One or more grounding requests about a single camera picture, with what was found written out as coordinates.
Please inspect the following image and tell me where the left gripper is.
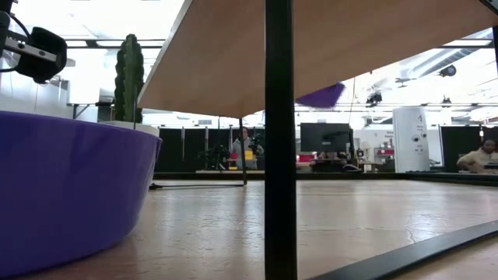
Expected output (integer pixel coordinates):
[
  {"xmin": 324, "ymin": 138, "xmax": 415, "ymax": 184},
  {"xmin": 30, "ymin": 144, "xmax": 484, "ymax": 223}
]
[{"xmin": 2, "ymin": 26, "xmax": 68, "ymax": 85}]

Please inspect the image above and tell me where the purple mini bowl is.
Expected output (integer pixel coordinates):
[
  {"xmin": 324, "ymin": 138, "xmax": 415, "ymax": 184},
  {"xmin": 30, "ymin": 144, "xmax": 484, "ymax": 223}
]
[
  {"xmin": 295, "ymin": 82, "xmax": 347, "ymax": 110},
  {"xmin": 0, "ymin": 110, "xmax": 163, "ymax": 279}
]

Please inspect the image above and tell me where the green cactus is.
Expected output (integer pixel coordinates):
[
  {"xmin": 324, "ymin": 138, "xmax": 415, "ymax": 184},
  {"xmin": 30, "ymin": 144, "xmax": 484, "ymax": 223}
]
[{"xmin": 113, "ymin": 33, "xmax": 146, "ymax": 124}]

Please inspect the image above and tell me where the black partition panel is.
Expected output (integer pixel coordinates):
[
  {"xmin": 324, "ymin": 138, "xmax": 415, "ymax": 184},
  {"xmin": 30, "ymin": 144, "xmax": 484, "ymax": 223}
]
[
  {"xmin": 439, "ymin": 124, "xmax": 484, "ymax": 173},
  {"xmin": 154, "ymin": 128, "xmax": 266, "ymax": 173}
]

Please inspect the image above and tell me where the wooden raised shelf board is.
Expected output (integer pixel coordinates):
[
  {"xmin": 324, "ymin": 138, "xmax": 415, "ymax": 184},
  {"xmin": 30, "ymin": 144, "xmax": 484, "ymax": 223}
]
[{"xmin": 136, "ymin": 0, "xmax": 498, "ymax": 120}]

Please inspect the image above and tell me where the person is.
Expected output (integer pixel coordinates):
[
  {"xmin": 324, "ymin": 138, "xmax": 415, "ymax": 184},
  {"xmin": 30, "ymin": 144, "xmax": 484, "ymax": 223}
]
[
  {"xmin": 456, "ymin": 138, "xmax": 498, "ymax": 174},
  {"xmin": 231, "ymin": 126, "xmax": 265, "ymax": 170}
]

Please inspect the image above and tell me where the black metal shelf leg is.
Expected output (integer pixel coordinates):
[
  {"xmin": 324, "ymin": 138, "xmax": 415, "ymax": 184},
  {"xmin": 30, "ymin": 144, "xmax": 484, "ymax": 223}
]
[
  {"xmin": 149, "ymin": 116, "xmax": 249, "ymax": 191},
  {"xmin": 264, "ymin": 0, "xmax": 498, "ymax": 280}
]

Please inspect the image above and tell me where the black computer monitor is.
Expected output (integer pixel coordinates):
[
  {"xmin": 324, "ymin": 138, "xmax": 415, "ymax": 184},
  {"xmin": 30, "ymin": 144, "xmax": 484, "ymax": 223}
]
[{"xmin": 300, "ymin": 122, "xmax": 353, "ymax": 154}]

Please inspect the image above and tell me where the black ceiling fixture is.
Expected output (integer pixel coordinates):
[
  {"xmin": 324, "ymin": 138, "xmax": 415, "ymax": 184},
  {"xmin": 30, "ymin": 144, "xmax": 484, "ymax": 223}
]
[{"xmin": 365, "ymin": 90, "xmax": 384, "ymax": 107}]

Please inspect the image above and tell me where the white cylindrical machine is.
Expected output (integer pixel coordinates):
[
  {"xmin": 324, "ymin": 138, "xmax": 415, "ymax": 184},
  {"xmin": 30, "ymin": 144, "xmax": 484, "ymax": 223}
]
[{"xmin": 391, "ymin": 106, "xmax": 431, "ymax": 173}]

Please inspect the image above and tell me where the black cable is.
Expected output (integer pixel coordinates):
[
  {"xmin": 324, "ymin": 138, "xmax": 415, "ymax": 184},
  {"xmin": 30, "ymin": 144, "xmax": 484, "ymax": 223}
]
[{"xmin": 0, "ymin": 13, "xmax": 31, "ymax": 74}]

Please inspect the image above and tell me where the black table edge rail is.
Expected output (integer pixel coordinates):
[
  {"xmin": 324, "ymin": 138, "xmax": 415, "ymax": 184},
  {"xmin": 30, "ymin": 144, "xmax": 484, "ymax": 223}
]
[{"xmin": 153, "ymin": 171, "xmax": 498, "ymax": 187}]

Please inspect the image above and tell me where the black frame post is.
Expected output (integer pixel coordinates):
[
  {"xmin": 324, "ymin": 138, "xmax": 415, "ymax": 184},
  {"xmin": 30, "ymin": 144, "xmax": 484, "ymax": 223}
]
[{"xmin": 492, "ymin": 25, "xmax": 498, "ymax": 75}]

